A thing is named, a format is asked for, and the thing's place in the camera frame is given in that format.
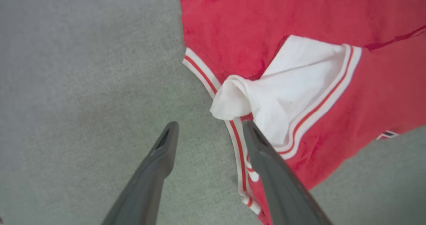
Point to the grey fabric sofa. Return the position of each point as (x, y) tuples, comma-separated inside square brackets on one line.
[(83, 85)]

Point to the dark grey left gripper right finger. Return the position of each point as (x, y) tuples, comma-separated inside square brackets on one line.
[(283, 191)]

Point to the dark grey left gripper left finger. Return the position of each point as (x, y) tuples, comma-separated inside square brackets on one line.
[(146, 188)]

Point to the red shorts with white trim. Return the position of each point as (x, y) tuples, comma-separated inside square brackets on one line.
[(259, 28)]

